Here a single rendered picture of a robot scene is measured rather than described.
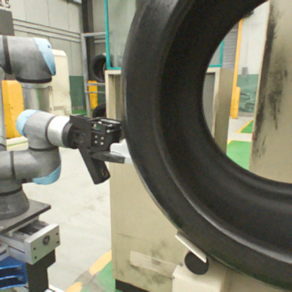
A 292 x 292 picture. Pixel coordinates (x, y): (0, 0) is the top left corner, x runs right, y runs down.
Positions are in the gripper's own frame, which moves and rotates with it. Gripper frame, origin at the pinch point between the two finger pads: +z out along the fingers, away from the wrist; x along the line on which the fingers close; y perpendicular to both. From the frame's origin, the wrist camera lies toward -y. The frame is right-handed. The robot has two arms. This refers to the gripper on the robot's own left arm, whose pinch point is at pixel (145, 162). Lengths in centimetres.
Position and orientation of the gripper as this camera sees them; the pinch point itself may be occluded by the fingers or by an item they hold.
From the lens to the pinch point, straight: 58.0
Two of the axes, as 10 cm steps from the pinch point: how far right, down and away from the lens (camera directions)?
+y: 1.1, -9.5, -3.0
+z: 9.0, 2.3, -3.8
